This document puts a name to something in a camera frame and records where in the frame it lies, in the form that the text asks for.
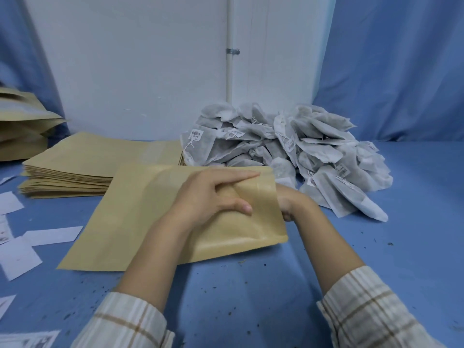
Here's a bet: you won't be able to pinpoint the blue table cover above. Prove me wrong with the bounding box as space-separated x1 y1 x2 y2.
0 139 464 348

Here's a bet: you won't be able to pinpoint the kraft pouch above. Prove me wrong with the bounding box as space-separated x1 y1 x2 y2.
56 163 289 273

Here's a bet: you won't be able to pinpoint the person's right forearm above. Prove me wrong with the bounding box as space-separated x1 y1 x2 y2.
286 206 447 348

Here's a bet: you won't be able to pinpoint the white wall pipe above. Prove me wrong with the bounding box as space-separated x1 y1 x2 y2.
225 0 236 104

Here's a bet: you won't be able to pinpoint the pile of white tea bags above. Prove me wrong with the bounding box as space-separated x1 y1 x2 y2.
180 101 395 223

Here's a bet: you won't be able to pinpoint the person's left hand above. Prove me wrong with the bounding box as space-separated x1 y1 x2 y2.
165 168 261 237

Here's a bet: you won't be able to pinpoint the white paper labels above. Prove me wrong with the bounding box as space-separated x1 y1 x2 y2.
0 175 85 348

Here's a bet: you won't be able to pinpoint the pile of kraft pouches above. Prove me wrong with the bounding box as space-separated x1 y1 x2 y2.
0 87 69 162

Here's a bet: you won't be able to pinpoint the stack of kraft pouches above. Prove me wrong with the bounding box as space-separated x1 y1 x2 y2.
18 132 186 200

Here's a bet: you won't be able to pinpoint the blue curtain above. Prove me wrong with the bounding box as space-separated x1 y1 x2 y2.
311 0 464 143
0 0 72 140

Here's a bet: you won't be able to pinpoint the person's right hand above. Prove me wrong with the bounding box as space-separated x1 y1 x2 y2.
275 184 320 224

